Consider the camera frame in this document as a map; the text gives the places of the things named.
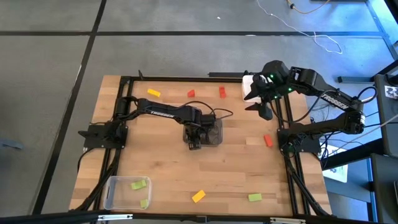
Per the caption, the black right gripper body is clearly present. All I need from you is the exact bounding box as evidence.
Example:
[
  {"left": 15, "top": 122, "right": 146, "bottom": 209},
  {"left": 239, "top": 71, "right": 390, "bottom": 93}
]
[{"left": 253, "top": 60, "right": 292, "bottom": 121}]

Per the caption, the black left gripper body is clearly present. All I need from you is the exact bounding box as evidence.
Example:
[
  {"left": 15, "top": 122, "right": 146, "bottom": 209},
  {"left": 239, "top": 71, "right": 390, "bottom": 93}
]
[{"left": 185, "top": 123, "right": 205, "bottom": 139}]

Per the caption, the white plastic bin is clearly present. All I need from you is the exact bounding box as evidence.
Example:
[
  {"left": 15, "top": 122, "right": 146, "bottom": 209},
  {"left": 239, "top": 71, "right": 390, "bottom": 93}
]
[{"left": 241, "top": 75, "right": 265, "bottom": 104}]

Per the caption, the grey translucent plastic bin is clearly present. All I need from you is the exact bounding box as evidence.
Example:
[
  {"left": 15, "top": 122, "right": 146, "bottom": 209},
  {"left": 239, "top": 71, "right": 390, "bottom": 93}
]
[{"left": 182, "top": 117, "right": 223, "bottom": 147}]

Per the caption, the black flat bar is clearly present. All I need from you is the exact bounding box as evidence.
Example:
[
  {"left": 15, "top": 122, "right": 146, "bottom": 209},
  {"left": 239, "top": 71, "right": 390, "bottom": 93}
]
[{"left": 208, "top": 72, "right": 264, "bottom": 78}]

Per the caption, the black floor bar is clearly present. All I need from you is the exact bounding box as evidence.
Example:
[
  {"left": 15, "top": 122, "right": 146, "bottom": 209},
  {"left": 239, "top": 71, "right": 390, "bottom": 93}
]
[{"left": 337, "top": 75, "right": 376, "bottom": 84}]

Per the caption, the clear plastic bin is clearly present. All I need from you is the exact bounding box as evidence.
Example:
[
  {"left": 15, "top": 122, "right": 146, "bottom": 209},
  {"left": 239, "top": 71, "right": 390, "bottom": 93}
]
[{"left": 103, "top": 175, "right": 153, "bottom": 211}]

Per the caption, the white paper sheet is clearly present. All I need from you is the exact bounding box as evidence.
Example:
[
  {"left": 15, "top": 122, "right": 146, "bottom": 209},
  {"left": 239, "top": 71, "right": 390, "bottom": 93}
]
[{"left": 323, "top": 144, "right": 349, "bottom": 184}]

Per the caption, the black diagonal strut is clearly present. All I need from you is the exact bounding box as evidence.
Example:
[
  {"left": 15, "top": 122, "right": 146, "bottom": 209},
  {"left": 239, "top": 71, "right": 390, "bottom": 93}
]
[{"left": 322, "top": 138, "right": 383, "bottom": 170}]

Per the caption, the black white fiducial marker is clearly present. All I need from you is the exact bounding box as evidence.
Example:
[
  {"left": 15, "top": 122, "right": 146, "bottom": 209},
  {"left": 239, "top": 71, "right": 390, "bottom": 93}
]
[{"left": 384, "top": 85, "right": 398, "bottom": 100}]

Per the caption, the black cabinet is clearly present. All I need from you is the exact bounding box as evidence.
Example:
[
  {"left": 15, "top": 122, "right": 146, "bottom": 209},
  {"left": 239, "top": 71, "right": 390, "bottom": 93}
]
[{"left": 373, "top": 73, "right": 398, "bottom": 158}]

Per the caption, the grey floor object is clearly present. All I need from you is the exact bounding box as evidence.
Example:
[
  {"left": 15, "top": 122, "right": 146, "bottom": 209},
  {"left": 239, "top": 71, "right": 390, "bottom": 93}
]
[{"left": 0, "top": 139, "right": 25, "bottom": 151}]

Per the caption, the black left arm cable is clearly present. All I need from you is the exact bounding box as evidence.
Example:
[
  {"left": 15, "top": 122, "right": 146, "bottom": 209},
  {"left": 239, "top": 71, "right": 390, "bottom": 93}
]
[{"left": 186, "top": 100, "right": 234, "bottom": 121}]

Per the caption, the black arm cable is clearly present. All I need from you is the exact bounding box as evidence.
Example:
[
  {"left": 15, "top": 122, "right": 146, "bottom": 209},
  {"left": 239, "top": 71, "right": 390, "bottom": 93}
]
[
  {"left": 357, "top": 86, "right": 379, "bottom": 103},
  {"left": 186, "top": 100, "right": 234, "bottom": 121}
]

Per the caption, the black aluminium table frame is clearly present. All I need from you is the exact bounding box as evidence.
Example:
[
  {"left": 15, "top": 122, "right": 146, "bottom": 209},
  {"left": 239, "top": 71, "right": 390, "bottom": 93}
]
[{"left": 70, "top": 70, "right": 332, "bottom": 218}]

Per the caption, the white floor cable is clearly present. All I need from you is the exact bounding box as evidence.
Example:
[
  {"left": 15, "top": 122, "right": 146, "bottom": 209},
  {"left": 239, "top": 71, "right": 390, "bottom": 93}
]
[{"left": 256, "top": 0, "right": 343, "bottom": 55}]

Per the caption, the orange floor cable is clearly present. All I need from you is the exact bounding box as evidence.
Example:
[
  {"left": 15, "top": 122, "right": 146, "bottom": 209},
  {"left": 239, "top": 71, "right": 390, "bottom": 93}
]
[{"left": 285, "top": 0, "right": 330, "bottom": 15}]

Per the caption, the black cable bundle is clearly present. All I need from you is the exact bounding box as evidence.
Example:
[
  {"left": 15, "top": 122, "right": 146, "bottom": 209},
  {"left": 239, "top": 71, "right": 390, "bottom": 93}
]
[
  {"left": 73, "top": 147, "right": 121, "bottom": 213},
  {"left": 284, "top": 152, "right": 332, "bottom": 217}
]

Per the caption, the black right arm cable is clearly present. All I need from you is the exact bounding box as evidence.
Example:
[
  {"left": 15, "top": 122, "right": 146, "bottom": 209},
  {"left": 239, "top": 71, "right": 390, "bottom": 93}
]
[{"left": 357, "top": 86, "right": 379, "bottom": 103}]

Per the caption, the silver frame bracket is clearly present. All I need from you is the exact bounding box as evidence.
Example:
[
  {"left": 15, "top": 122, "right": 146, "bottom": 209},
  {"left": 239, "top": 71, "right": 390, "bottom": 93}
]
[
  {"left": 98, "top": 213, "right": 134, "bottom": 222},
  {"left": 269, "top": 217, "right": 307, "bottom": 224}
]

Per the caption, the black overhead frame beam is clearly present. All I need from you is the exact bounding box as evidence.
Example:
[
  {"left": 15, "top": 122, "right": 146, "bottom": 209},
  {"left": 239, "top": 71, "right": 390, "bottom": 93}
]
[{"left": 0, "top": 210, "right": 398, "bottom": 224}]

